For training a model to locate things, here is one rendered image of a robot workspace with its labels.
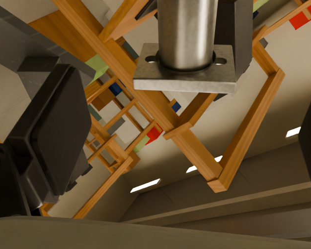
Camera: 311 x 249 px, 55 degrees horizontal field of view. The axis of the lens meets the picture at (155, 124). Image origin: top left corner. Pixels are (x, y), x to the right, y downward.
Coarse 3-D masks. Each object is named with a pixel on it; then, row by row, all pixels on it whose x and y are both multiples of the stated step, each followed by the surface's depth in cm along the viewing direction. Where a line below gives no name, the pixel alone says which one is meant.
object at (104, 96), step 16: (96, 80) 616; (112, 80) 576; (96, 96) 554; (112, 96) 576; (128, 96) 593; (128, 112) 631; (144, 112) 599; (112, 128) 548; (160, 128) 609; (96, 144) 556; (144, 144) 575
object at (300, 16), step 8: (256, 0) 514; (264, 0) 512; (296, 0) 482; (256, 8) 527; (296, 8) 485; (304, 8) 483; (288, 16) 498; (296, 16) 501; (304, 16) 495; (280, 24) 516; (296, 24) 508; (304, 24) 501; (264, 40) 585
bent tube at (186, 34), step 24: (168, 0) 14; (192, 0) 13; (216, 0) 14; (168, 24) 14; (192, 24) 14; (144, 48) 18; (168, 48) 15; (192, 48) 15; (216, 48) 18; (144, 72) 16; (168, 72) 16; (192, 72) 16; (216, 72) 16
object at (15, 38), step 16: (0, 16) 22; (0, 32) 23; (16, 32) 23; (32, 32) 24; (0, 48) 24; (16, 48) 24; (32, 48) 24; (48, 48) 24; (16, 64) 26; (32, 64) 24; (48, 64) 24; (80, 64) 26; (32, 80) 24; (32, 96) 25
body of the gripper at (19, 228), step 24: (24, 216) 6; (48, 216) 6; (0, 240) 5; (24, 240) 5; (48, 240) 5; (72, 240) 5; (96, 240) 5; (120, 240) 5; (144, 240) 5; (168, 240) 5; (192, 240) 5; (216, 240) 5; (240, 240) 5; (264, 240) 5; (288, 240) 6
